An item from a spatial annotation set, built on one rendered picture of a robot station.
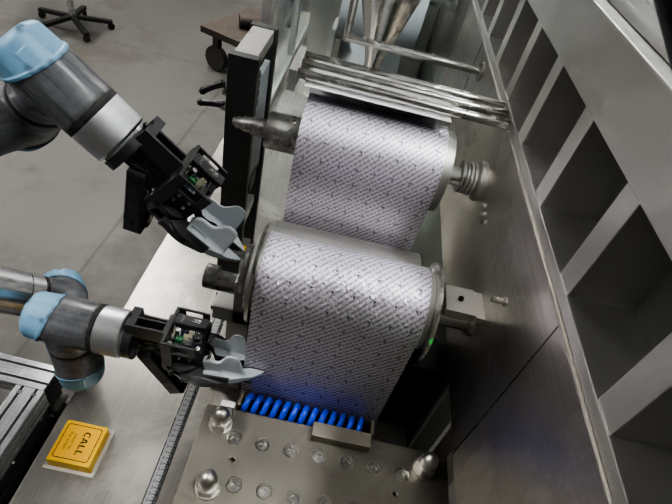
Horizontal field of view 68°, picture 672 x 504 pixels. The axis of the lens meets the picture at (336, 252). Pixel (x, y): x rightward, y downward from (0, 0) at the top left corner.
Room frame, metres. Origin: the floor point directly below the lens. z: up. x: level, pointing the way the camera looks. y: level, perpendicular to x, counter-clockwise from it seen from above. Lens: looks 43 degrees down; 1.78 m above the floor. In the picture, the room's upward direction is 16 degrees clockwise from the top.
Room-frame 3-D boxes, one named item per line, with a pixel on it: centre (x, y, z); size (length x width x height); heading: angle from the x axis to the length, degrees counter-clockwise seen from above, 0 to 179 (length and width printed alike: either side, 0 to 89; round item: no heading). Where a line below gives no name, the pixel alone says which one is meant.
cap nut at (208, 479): (0.27, 0.09, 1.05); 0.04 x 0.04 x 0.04
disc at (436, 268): (0.51, -0.15, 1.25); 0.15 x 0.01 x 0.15; 3
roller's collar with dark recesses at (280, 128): (0.74, 0.14, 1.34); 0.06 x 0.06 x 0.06; 3
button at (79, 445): (0.32, 0.32, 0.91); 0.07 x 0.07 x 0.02; 3
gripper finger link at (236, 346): (0.45, 0.11, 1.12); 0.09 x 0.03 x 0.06; 95
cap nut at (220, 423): (0.36, 0.10, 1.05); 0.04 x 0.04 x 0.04
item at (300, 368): (0.44, -0.03, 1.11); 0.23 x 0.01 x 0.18; 93
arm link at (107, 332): (0.42, 0.29, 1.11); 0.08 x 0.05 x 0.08; 3
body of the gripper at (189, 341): (0.42, 0.21, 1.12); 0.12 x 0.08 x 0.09; 93
